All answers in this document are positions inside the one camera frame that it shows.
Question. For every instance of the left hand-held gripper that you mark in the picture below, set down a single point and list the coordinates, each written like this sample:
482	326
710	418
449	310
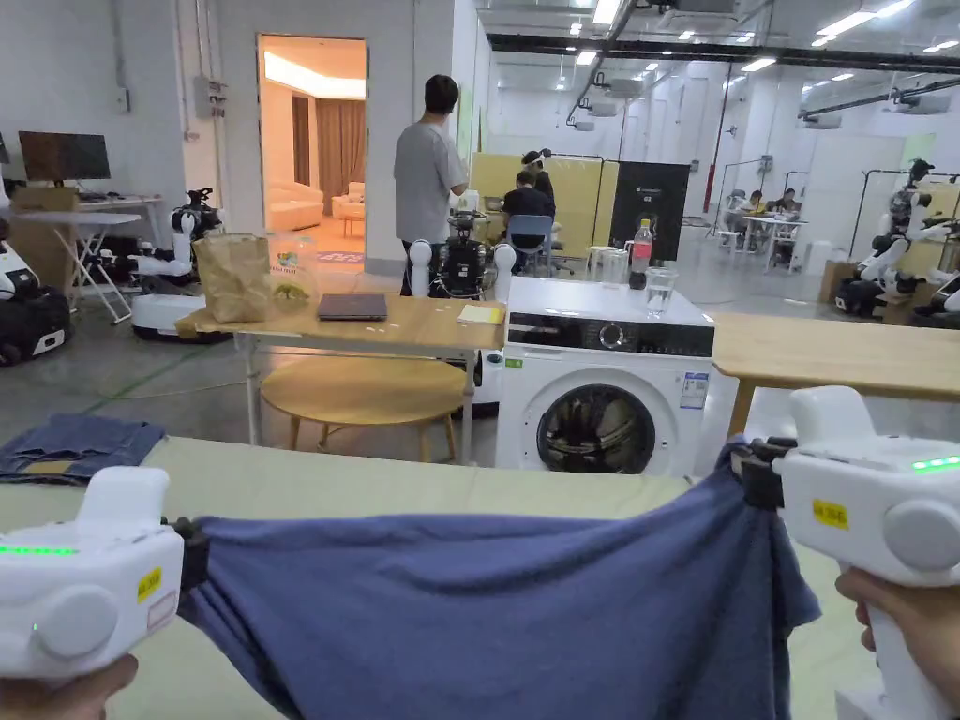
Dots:
67	592

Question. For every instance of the dark blue shirt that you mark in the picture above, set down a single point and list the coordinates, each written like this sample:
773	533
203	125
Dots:
487	607

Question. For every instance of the folded blue denim garment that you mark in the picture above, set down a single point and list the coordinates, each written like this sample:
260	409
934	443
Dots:
75	450

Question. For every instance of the white humanoid robot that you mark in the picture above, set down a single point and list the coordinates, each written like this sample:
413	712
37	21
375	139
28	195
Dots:
900	247

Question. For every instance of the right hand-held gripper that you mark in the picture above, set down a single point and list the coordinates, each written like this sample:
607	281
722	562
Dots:
847	487

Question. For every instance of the group of people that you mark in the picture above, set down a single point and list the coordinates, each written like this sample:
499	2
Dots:
757	204

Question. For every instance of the white washing machine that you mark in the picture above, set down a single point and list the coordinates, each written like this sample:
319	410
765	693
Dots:
607	375

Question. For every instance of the desk with monitor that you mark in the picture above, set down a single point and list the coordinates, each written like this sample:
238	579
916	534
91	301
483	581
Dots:
64	157

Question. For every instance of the brown carton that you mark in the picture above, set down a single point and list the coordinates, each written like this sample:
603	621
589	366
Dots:
836	281
45	232

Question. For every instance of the white wheeled robot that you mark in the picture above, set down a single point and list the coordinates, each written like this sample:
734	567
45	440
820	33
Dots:
176	277

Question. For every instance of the bed with pale green sheet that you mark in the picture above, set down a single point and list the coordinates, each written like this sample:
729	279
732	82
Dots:
375	480

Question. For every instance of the person's right hand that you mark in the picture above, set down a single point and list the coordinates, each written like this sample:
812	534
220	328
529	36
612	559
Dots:
930	622

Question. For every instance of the person's left hand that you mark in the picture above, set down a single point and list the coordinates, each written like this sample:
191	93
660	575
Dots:
52	697

